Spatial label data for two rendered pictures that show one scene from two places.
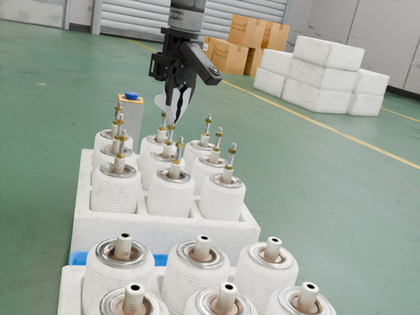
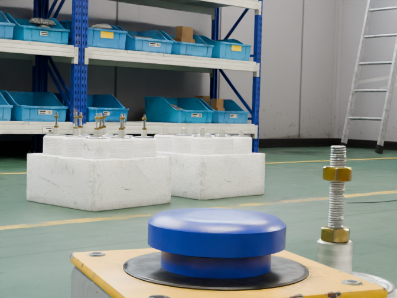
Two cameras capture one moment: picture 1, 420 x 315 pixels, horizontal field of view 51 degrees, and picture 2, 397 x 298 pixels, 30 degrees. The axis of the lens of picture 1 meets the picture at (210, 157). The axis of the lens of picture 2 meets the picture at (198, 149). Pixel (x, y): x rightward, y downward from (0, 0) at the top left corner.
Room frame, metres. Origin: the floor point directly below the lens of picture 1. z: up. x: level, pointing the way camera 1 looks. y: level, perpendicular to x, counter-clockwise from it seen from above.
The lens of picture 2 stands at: (1.28, 0.47, 0.36)
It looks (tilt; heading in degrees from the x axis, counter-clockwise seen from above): 3 degrees down; 264
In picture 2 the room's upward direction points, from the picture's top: 2 degrees clockwise
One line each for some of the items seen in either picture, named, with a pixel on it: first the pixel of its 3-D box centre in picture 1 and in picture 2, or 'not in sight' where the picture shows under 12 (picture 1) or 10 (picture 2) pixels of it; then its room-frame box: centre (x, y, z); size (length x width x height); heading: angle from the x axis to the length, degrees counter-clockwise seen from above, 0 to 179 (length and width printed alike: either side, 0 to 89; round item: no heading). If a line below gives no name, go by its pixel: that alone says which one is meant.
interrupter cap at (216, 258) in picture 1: (200, 254); not in sight; (0.59, -0.02, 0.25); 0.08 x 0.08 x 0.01
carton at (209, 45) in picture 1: (217, 52); not in sight; (5.17, 0.16, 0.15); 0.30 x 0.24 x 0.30; 124
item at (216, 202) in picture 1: (217, 217); not in sight; (0.92, -0.05, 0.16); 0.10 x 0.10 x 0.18
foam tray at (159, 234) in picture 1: (155, 216); not in sight; (0.99, 0.10, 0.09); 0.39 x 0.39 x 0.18; 17
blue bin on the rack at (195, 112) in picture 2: not in sight; (178, 110); (0.79, -5.62, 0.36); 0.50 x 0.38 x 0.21; 124
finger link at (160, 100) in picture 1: (164, 103); not in sight; (0.99, 0.13, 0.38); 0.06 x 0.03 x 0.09; 57
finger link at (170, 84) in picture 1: (173, 86); not in sight; (0.97, 0.11, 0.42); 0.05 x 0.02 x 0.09; 147
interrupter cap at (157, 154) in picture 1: (166, 156); not in sight; (0.99, 0.10, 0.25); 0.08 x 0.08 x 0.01
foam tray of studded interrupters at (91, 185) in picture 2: not in sight; (99, 178); (1.35, -2.35, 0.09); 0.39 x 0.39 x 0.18; 42
